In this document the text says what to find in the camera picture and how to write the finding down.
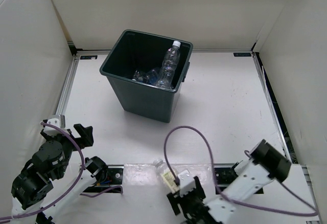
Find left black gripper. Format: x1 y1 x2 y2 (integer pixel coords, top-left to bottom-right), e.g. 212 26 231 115
42 122 94 177

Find large clear labelled bottle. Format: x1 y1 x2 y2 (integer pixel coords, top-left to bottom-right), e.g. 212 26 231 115
153 159 179 194

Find clear crushed plastic bottle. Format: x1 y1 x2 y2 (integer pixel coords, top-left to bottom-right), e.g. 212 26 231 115
155 41 181 89

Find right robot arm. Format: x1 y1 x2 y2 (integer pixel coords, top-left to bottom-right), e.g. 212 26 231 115
167 140 291 223

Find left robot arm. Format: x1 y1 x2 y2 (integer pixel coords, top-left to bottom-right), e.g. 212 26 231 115
10 121 108 223

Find bottles inside bin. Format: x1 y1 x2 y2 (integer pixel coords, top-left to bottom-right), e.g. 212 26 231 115
132 68 160 85

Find dark green plastic bin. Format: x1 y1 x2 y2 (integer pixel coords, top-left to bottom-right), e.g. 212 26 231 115
99 29 193 123

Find left black corner label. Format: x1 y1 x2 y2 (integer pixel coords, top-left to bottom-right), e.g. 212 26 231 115
80 55 98 60

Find black corner label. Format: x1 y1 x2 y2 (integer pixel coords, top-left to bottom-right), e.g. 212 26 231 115
233 52 252 57
80 55 98 60

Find right black corner label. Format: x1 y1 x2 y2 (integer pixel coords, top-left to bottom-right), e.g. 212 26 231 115
233 52 252 57

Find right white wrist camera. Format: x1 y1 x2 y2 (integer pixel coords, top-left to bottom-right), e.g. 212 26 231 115
177 169 196 197

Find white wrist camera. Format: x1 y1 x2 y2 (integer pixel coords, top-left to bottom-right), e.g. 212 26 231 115
42 115 67 137
177 169 196 197

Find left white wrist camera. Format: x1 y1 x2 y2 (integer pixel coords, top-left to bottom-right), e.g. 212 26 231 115
42 115 67 137

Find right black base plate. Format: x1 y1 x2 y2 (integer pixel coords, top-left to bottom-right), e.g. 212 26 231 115
214 161 264 195

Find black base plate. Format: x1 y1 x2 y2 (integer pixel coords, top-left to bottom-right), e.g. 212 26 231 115
82 165 124 194
214 161 264 195

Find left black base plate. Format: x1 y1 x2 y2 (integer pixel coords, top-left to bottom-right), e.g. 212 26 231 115
82 165 124 194

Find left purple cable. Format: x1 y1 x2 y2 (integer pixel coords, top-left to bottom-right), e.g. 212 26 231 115
10 121 123 219

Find purple cable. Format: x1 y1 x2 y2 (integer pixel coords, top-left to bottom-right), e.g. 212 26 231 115
10 121 123 219
163 125 319 217

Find left aluminium frame rail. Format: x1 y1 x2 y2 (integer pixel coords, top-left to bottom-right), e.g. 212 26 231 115
55 55 79 115

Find aluminium frame rail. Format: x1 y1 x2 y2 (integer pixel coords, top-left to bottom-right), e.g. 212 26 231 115
55 55 79 115
252 52 298 164

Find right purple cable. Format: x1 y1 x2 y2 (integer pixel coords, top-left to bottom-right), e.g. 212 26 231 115
163 125 319 217

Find right aluminium frame rail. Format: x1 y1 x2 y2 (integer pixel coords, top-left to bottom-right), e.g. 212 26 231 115
252 52 298 164

